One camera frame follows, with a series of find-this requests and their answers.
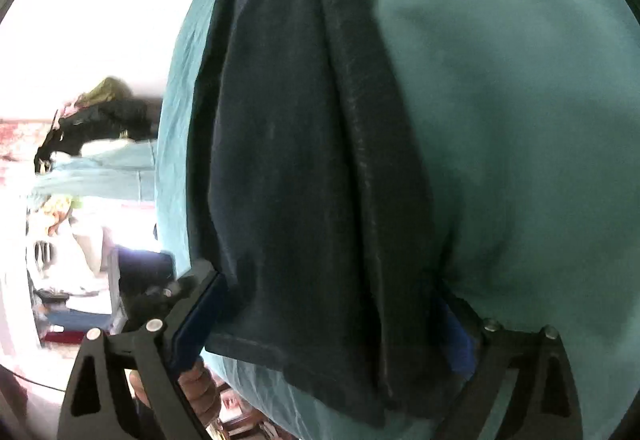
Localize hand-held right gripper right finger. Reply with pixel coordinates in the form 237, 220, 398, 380
435, 293, 583, 440

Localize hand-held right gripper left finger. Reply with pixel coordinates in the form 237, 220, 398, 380
56, 260, 228, 440

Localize dark denim jeans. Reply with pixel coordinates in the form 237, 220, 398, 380
186, 0, 468, 428

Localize person's left hand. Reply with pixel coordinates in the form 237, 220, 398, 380
177, 359, 222, 427

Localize orange floral cloth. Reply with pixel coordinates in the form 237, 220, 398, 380
40, 197, 82, 237

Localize black hanging jacket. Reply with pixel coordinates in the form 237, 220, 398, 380
34, 99, 153, 171

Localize pink floral curtain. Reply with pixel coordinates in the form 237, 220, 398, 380
0, 117, 61, 162

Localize olive green bag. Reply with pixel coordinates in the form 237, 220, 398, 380
80, 77, 135, 107

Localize bed with teal sheet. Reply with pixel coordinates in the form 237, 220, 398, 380
154, 0, 640, 440

